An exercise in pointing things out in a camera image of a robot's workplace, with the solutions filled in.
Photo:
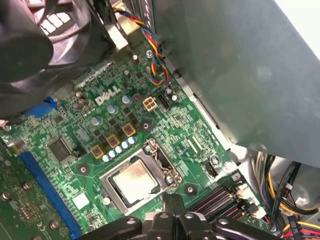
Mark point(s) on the grey power supply unit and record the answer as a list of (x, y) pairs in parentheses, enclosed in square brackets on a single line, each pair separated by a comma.
[(237, 75)]

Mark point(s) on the CPU with silver top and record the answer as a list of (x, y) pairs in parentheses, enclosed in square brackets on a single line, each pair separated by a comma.
[(135, 181)]

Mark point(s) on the black case fan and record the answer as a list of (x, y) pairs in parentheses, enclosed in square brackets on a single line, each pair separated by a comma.
[(37, 50)]

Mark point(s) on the metal locking lever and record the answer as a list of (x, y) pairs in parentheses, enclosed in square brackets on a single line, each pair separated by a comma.
[(154, 150)]

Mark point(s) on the blue expansion slot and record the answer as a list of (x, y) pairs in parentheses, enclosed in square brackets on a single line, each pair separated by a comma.
[(45, 180)]

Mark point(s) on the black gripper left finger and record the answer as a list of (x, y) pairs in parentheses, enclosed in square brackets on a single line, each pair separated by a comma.
[(160, 227)]

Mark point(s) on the Nvidia graphics card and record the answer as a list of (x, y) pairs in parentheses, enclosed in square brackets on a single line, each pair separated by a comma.
[(25, 207)]

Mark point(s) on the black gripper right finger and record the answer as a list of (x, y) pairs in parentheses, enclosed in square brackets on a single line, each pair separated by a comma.
[(190, 227)]

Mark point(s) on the blue VGA port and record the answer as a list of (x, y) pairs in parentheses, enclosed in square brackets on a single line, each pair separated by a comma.
[(42, 110)]

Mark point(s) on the green Dell motherboard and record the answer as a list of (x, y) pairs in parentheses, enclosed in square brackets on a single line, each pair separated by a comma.
[(190, 130)]

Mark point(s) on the black RAM slot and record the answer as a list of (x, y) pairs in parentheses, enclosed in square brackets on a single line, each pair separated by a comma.
[(220, 206), (235, 211), (212, 198)]

